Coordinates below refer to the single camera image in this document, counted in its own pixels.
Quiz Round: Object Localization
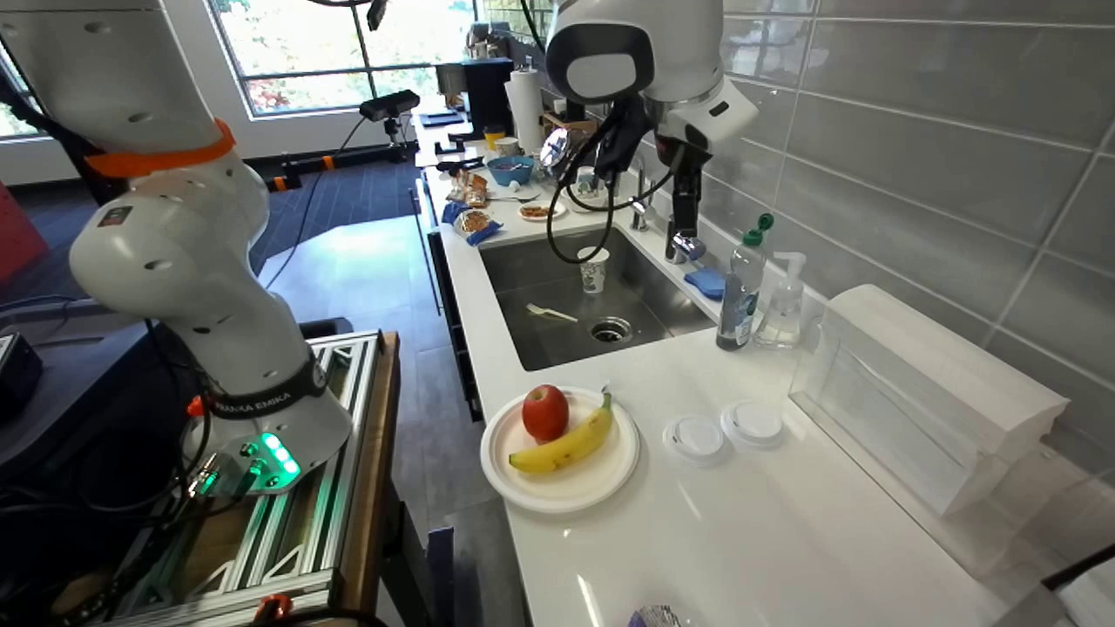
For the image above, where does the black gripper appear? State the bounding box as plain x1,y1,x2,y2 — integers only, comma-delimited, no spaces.
662,119,714,243

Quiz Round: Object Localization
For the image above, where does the green capped soap bottle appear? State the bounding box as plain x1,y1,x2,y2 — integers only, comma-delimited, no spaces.
714,207,782,355

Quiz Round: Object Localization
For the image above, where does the clear empty plastic bottle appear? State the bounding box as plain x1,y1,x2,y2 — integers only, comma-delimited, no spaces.
755,247,811,351

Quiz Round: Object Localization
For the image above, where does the small chrome faucet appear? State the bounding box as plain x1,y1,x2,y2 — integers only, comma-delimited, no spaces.
623,168,662,233

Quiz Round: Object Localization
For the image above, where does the blue sponge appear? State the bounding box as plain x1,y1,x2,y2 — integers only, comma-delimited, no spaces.
684,269,733,301

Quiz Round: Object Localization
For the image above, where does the white paper bowl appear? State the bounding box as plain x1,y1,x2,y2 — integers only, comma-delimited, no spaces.
561,175,617,219

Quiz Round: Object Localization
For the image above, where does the small paper cup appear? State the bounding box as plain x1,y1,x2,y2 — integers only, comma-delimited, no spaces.
574,243,612,298

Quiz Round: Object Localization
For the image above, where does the sink drain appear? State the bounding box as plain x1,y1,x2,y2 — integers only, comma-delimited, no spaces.
590,312,634,347

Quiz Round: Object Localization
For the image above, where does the white plate with fried food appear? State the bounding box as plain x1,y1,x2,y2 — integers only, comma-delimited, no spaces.
517,196,572,225

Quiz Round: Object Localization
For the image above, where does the stainless steel sink basin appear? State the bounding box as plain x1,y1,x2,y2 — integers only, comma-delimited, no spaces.
479,224,720,376

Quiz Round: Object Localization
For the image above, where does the white plastic fork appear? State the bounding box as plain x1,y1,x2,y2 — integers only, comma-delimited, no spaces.
522,298,582,326

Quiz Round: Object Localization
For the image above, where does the white paper towel roll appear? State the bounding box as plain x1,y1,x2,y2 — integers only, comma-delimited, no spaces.
506,63,548,157

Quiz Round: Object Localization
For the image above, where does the white round lid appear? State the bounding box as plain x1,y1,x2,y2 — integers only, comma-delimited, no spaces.
659,410,733,467
719,398,792,452

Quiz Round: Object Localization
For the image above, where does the red apple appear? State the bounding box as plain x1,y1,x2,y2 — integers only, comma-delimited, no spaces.
519,381,572,445

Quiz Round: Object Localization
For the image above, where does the yellow banana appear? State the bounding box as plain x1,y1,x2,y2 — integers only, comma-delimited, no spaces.
506,385,617,481

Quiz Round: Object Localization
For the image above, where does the white plate with fruit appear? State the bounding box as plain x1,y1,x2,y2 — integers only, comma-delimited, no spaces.
479,381,645,517

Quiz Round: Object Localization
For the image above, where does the white paper towel dispenser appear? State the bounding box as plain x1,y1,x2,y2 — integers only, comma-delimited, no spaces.
792,283,1072,523

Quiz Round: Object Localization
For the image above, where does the colourful snack packet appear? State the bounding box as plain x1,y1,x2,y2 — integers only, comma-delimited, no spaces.
623,597,697,627

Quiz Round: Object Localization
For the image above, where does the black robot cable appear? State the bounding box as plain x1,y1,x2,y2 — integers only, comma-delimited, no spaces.
541,96,656,269

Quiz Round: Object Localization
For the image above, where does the black camera on stand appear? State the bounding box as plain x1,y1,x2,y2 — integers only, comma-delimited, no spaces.
359,85,424,125

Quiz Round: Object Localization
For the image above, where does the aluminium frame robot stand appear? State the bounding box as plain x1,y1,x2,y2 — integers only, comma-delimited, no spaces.
115,326,405,627

